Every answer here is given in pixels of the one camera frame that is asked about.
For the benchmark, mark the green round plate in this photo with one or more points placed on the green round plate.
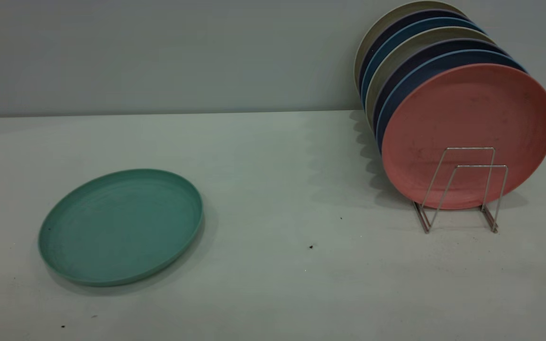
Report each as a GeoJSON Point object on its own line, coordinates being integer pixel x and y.
{"type": "Point", "coordinates": [116, 227]}

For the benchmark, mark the pink round plate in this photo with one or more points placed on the pink round plate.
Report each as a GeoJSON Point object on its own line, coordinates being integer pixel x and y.
{"type": "Point", "coordinates": [462, 113]}

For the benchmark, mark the beige round plate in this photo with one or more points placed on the beige round plate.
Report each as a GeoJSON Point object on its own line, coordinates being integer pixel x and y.
{"type": "Point", "coordinates": [436, 34]}
{"type": "Point", "coordinates": [403, 8]}

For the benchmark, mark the teal blue round plate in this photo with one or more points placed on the teal blue round plate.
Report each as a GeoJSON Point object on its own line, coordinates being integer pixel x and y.
{"type": "Point", "coordinates": [427, 23]}

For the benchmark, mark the dark purple round plate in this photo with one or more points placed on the dark purple round plate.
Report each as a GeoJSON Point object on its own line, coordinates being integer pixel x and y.
{"type": "Point", "coordinates": [420, 15]}
{"type": "Point", "coordinates": [462, 45]}

